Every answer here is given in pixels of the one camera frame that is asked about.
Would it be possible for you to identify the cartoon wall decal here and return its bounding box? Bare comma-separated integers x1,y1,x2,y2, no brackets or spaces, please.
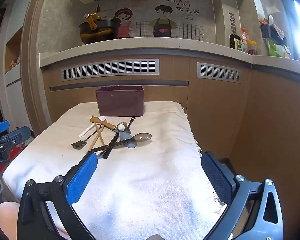
112,0,203,40

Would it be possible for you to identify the white table cloth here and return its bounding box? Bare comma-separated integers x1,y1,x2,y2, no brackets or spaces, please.
2,101,228,240

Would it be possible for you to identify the clear bottle with red cap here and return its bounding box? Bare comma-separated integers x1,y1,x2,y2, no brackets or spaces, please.
241,28,249,52

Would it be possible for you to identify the jar with yellow lid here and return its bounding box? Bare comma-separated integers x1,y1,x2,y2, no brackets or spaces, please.
247,40,258,55

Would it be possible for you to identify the dark sauce bottle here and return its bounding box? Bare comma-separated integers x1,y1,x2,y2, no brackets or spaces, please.
229,34,241,49

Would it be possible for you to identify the wooden kitchen cabinet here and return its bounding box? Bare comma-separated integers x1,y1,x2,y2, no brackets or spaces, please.
41,55,300,205

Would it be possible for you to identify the long grey vent grille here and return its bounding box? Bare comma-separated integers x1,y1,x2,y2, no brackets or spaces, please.
61,59,160,82

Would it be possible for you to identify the wooden chopstick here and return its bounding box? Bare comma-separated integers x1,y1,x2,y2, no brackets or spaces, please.
86,126,105,152
94,122,105,146

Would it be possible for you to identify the maroon plastic utensil container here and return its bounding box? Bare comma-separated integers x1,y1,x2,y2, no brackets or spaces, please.
95,85,145,117

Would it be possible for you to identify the long-handled dark metal spoon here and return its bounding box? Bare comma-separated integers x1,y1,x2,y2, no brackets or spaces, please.
126,117,136,134

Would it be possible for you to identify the grey silicone spatula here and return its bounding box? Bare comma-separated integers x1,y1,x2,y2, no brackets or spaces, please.
118,131,138,149

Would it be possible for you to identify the black wall utensil rack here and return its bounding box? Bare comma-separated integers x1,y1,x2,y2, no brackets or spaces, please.
260,15,288,45

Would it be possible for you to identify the green packet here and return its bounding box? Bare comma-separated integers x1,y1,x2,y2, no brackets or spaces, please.
267,40,285,57

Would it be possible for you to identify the white shelf unit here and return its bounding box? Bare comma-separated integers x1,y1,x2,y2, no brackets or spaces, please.
0,5,24,130

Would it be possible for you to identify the black pot with yellow handles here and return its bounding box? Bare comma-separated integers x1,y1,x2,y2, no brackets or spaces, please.
79,12,121,46

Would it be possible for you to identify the beige stone countertop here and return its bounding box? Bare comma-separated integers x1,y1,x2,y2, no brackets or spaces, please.
39,37,300,85

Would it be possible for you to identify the white plastic spoon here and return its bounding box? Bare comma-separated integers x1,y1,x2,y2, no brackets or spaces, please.
79,116,107,138

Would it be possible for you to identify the person's bare leg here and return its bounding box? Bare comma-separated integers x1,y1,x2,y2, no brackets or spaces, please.
0,201,22,240

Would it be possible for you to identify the wooden spoon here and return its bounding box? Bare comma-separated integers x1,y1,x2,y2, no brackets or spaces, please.
90,115,116,130

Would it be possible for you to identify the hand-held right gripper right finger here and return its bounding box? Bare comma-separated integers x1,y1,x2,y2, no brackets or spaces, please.
201,151,284,240

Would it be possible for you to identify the short grey vent grille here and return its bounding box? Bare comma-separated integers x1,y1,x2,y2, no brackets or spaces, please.
197,62,241,83

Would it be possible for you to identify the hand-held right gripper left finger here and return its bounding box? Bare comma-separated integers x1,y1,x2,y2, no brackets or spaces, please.
17,152,100,240

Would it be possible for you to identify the metal spoon with black handle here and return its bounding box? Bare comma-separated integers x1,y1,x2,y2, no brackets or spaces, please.
103,121,127,159

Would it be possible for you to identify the large metal spoon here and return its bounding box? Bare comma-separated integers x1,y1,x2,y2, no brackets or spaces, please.
91,132,153,153

